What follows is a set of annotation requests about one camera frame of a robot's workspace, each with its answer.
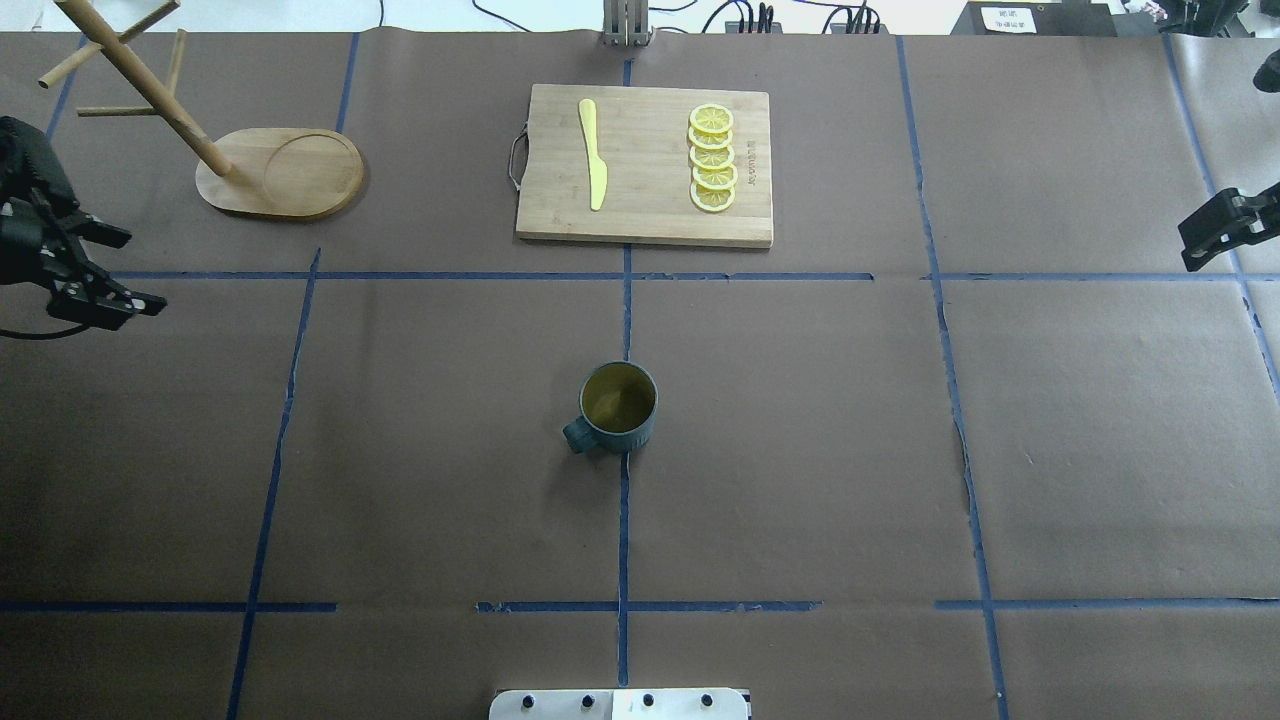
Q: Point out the aluminium frame post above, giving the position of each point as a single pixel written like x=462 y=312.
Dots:
x=626 y=23

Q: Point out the yellow plastic knife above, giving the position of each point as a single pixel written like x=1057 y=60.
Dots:
x=597 y=168

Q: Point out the black power strip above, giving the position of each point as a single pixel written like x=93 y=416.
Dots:
x=840 y=18

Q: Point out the dark teal mug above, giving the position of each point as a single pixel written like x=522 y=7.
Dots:
x=618 y=405

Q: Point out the bamboo cutting board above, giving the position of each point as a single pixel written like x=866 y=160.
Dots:
x=643 y=140

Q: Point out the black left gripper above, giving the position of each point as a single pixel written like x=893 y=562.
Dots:
x=22 y=247

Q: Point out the wooden cup rack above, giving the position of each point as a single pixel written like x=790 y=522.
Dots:
x=276 y=173

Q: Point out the black box with label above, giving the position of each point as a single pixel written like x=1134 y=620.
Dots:
x=1040 y=18

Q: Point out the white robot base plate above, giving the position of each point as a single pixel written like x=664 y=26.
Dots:
x=622 y=703

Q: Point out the lemon slice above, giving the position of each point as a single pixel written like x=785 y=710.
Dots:
x=715 y=179
x=712 y=201
x=709 y=141
x=711 y=159
x=711 y=119

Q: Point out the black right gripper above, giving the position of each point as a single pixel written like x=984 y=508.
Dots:
x=1232 y=220

